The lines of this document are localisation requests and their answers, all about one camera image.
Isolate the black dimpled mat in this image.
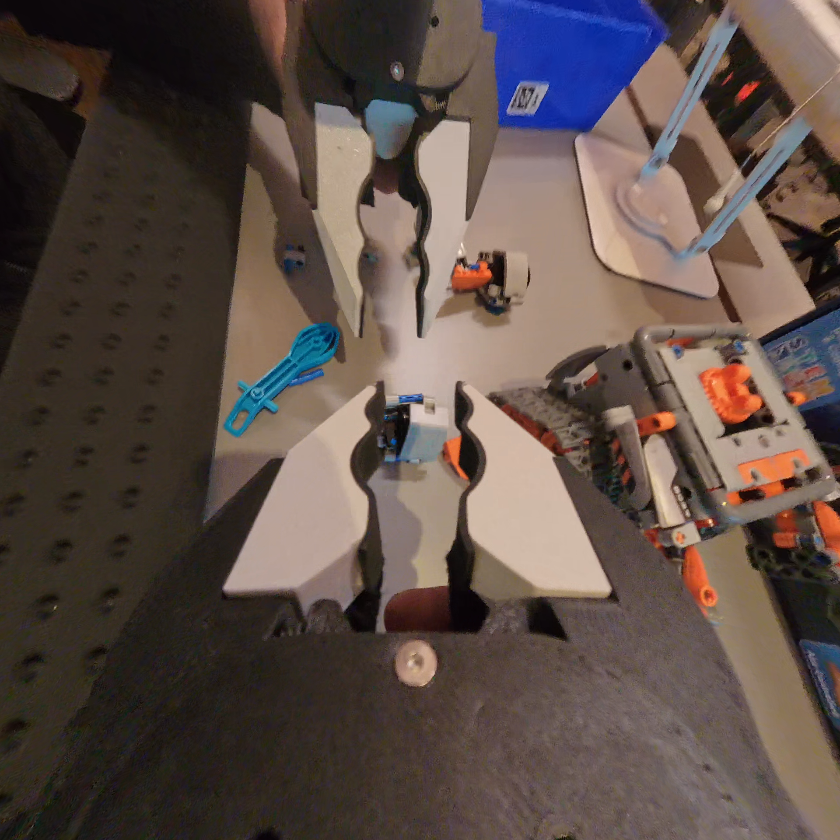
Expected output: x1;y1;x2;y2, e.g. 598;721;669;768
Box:
0;66;283;840

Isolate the blue plastic storage bin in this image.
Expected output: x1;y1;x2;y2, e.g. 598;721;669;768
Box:
479;0;670;132

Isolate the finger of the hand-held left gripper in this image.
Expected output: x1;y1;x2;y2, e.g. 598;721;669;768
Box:
311;105;382;340
405;116;476;340

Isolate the light grey block with pins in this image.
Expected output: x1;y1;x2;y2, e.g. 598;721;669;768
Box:
377;390;455;464

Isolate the grey orange tracked toy robot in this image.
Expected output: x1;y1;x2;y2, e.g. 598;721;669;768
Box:
493;322;840;624

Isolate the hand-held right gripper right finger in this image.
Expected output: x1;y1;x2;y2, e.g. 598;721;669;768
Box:
451;378;615;607

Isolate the blue robot kit box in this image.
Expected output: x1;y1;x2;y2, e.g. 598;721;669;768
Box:
755;302;840;742

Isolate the person's left hand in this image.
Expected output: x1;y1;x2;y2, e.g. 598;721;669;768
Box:
247;0;298;174

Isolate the white desk stand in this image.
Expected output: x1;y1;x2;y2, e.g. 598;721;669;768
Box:
574;0;840;300

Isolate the orange slotted panel piece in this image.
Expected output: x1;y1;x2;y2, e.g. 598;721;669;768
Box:
441;434;473;481

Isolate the blue plastic separator tool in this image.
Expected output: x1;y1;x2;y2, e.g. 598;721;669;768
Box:
224;323;343;438

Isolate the dark grey orange block assembly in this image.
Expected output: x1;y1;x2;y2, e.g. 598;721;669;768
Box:
449;248;531;316

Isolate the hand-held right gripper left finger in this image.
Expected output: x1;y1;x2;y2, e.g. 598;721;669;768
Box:
224;381;387;605

